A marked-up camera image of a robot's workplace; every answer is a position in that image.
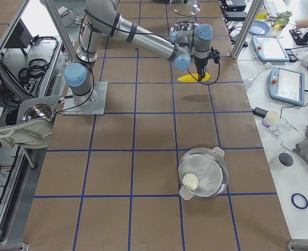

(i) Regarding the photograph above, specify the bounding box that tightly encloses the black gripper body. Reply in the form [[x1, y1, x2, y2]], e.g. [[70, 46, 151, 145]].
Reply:
[[195, 56, 208, 70]]

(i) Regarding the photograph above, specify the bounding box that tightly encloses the yellow plastic corn cob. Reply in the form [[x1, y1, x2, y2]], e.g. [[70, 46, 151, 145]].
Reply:
[[177, 73, 211, 83]]

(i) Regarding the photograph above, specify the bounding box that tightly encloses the glass pot lid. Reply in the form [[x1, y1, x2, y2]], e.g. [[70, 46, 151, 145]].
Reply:
[[169, 0, 201, 17]]

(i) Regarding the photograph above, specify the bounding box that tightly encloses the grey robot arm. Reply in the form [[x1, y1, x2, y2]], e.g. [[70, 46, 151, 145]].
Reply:
[[64, 1, 214, 103]]

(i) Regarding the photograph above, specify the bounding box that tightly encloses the pale green electric pot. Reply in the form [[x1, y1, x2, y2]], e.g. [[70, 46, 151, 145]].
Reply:
[[169, 19, 200, 38]]

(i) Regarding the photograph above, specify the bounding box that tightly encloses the steel steamer pot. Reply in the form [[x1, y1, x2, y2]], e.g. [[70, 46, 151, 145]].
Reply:
[[178, 147, 229, 200]]

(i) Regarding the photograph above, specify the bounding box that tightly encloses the blue plate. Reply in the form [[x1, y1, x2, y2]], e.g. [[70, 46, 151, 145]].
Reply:
[[249, 20, 270, 36]]

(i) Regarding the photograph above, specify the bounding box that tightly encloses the upper teach pendant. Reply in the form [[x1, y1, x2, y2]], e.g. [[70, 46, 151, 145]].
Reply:
[[252, 36, 290, 62]]

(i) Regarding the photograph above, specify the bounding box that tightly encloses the teach pendant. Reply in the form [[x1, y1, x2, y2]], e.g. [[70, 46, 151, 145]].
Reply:
[[252, 36, 290, 62], [268, 66, 305, 106]]

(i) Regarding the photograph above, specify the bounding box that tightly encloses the black power adapter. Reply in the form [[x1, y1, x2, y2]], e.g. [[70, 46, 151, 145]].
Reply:
[[252, 107, 268, 118]]

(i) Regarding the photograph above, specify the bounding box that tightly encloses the lower teach pendant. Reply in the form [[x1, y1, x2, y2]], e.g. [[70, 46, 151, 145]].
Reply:
[[268, 66, 305, 106]]

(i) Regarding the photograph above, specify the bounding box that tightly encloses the white steamed bun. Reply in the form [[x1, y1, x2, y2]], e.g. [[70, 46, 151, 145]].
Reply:
[[182, 173, 199, 191]]

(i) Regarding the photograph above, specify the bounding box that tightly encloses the white cup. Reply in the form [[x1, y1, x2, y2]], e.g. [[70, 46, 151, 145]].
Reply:
[[269, 152, 294, 170]]

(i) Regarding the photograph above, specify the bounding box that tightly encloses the aluminium frame post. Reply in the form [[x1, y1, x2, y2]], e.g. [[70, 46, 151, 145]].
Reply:
[[231, 0, 263, 60]]

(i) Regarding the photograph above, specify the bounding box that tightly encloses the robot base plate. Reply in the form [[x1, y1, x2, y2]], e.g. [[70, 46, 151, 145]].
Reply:
[[62, 82, 108, 116]]

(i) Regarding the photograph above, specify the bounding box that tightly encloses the blue tape ring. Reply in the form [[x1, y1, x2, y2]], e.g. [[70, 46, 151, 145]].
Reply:
[[290, 192, 308, 210]]

